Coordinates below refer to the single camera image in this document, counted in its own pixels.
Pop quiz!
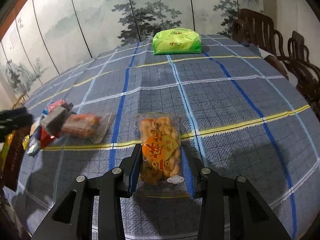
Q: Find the green tissue pack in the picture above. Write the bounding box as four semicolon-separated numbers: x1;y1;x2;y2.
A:
152;28;202;55

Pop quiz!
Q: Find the blue plaid tablecloth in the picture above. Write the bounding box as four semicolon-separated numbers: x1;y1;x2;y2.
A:
4;35;319;239

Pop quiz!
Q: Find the red snack packet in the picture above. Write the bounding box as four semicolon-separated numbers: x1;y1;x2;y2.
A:
40;129;61;149

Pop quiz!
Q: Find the clear fried twist snack bag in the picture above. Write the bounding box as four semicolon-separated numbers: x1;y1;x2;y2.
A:
135;112;189;198

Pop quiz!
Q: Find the painted folding screen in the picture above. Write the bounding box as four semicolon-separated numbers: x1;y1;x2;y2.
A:
1;0;264;95

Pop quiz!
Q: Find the small bamboo stool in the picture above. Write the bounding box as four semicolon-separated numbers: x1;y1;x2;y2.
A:
11;93;29;109

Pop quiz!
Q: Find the blue soda cracker pack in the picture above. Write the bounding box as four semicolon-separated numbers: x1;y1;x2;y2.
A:
26;118;42;157

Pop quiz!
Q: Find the pink cube snack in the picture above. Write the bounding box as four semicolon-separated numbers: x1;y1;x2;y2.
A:
47;99;67;113

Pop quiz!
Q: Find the clear orange cracker pack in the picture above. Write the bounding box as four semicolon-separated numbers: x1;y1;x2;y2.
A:
61;113;114;144

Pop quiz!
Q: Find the dark sesame block snack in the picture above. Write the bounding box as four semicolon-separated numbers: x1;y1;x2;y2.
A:
41;106;70;137

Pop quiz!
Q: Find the dark wooden chair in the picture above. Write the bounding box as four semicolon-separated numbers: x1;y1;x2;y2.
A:
275;31;319;117
231;9;285;56

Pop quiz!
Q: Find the gold and maroon toffee tin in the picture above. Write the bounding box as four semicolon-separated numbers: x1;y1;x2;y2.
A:
1;126;31;192

